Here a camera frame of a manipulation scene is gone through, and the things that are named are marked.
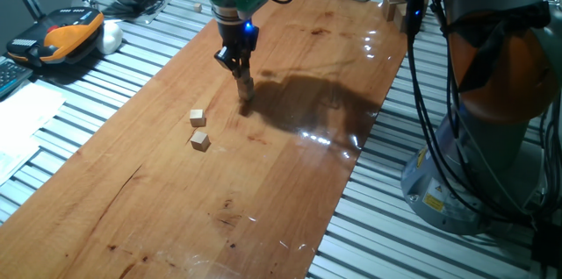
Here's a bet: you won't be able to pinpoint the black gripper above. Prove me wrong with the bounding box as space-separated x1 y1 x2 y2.
213 18 260 82

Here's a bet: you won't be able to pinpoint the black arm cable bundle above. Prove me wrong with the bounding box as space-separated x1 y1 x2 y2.
406 0 562 227

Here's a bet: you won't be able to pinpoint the dark computer keyboard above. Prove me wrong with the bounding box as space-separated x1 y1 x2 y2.
0 55 34 99

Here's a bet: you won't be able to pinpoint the white rounded object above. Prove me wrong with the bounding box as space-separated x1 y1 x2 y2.
96 20 125 55

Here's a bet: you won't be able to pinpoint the glossy wooden board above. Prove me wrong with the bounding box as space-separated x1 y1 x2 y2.
0 0 412 279

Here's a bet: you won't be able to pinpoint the white paper sheets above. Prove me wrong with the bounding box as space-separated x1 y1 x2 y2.
0 82 67 186

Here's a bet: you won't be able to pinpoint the orange black teach pendant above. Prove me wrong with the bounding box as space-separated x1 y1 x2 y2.
6 6 105 68

